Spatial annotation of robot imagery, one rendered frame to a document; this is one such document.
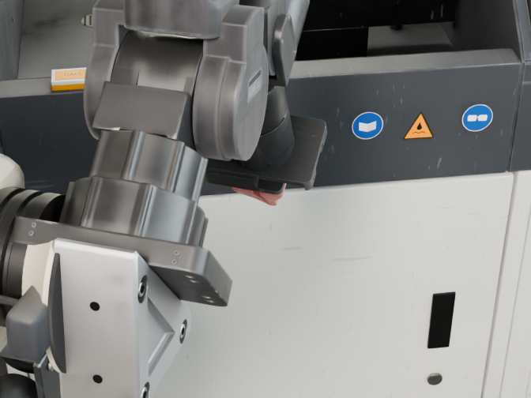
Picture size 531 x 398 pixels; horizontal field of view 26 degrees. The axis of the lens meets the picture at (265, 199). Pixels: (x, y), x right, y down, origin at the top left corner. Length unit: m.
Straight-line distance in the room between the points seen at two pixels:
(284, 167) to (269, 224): 0.49
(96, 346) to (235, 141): 0.15
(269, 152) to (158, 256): 0.33
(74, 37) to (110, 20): 0.99
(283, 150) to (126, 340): 0.35
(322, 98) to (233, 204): 0.18
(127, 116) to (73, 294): 0.12
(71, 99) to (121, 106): 0.64
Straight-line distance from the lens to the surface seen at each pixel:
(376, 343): 1.63
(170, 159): 0.68
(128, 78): 0.72
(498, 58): 1.42
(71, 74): 1.35
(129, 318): 0.65
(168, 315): 0.70
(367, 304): 1.57
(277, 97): 0.91
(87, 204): 0.67
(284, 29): 0.85
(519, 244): 1.57
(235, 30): 0.71
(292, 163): 0.98
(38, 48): 1.70
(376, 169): 1.44
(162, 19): 0.71
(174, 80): 0.71
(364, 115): 1.39
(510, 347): 1.70
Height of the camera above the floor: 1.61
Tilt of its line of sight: 35 degrees down
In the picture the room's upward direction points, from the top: straight up
